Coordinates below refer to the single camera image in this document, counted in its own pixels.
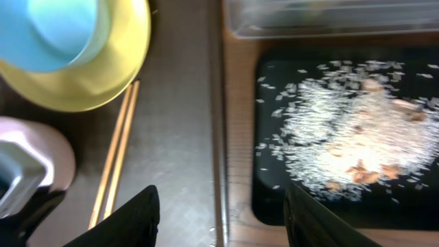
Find pink bowl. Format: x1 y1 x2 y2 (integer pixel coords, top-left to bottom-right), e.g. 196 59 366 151
1 116 76 191

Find light blue bowl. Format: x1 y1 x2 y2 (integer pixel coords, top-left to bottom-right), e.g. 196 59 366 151
1 0 111 73

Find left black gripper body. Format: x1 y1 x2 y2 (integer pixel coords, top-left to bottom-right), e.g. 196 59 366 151
1 189 66 247

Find yellow plate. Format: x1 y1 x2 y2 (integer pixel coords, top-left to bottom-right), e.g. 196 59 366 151
1 0 152 113

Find clear plastic bin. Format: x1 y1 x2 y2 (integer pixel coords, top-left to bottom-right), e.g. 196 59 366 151
224 0 438 39

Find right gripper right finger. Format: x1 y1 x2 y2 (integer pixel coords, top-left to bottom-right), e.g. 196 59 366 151
283 184 381 247

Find left wooden chopstick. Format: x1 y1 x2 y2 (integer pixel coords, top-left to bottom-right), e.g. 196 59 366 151
88 85 132 230

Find wooden chopstick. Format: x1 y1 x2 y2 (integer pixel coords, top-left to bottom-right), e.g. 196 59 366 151
104 80 140 219
88 85 132 230

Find black waste tray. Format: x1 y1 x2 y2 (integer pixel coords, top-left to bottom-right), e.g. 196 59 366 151
251 46 438 231

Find dark brown serving tray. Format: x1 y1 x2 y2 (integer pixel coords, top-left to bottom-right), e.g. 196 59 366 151
1 0 221 246

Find rice and nut shells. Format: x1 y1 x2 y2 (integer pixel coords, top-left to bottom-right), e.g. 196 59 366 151
254 60 438 204

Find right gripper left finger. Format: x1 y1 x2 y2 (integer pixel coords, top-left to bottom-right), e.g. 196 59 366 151
66 185 160 247

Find right wooden chopstick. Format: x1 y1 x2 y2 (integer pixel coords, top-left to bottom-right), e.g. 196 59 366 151
104 80 140 219

